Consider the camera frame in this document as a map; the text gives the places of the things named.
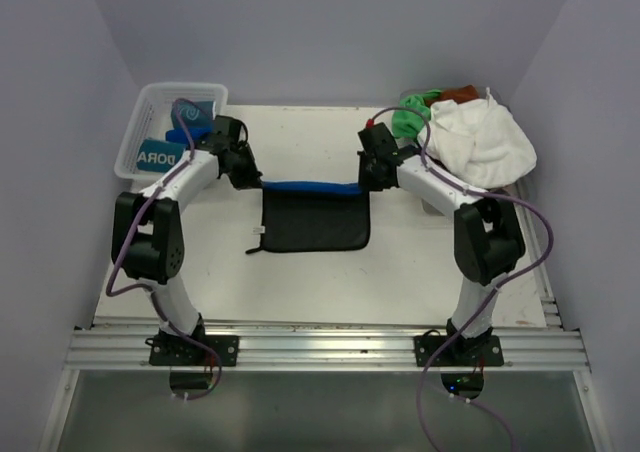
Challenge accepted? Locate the rolled blue towel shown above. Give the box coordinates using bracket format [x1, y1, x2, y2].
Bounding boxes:
[165, 127, 212, 145]

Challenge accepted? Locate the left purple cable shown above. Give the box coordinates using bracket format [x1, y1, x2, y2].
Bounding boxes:
[105, 97, 224, 401]

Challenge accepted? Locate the clear plastic towel bin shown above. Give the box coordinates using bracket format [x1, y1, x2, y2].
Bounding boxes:
[398, 85, 535, 199]

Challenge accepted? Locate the rolled teal towel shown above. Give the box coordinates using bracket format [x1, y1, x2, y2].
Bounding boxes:
[170, 99, 216, 129]

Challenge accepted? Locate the aluminium mounting rail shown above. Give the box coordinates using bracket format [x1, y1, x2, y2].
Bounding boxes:
[64, 319, 590, 372]

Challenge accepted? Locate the white towel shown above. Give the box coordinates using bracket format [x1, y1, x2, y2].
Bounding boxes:
[418, 92, 537, 189]

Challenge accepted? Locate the white plastic basket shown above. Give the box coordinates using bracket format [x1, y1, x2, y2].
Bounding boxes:
[114, 82, 228, 182]

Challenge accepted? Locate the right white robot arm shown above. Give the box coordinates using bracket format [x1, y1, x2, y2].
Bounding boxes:
[358, 120, 526, 365]

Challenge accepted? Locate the green towel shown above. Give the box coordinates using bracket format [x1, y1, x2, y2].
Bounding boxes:
[391, 89, 442, 140]

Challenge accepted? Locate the teal beige cartoon towel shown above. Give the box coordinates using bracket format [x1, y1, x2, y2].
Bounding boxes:
[136, 139, 185, 173]

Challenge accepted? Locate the blue microfiber towel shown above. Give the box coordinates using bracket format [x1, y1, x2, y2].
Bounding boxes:
[246, 181, 371, 255]

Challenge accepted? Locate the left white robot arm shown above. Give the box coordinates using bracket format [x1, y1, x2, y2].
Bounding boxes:
[105, 116, 262, 365]

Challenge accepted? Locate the brown towel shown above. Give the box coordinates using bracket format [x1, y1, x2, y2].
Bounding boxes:
[438, 85, 479, 104]

